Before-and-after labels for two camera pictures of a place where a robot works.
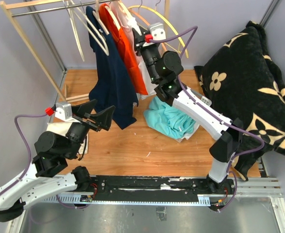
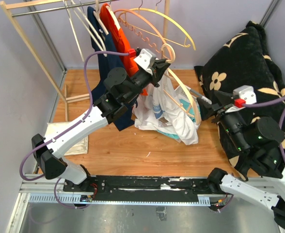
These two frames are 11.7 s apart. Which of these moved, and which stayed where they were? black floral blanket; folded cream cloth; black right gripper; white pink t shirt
Moved: white pink t shirt; black right gripper
Stayed: folded cream cloth; black floral blanket
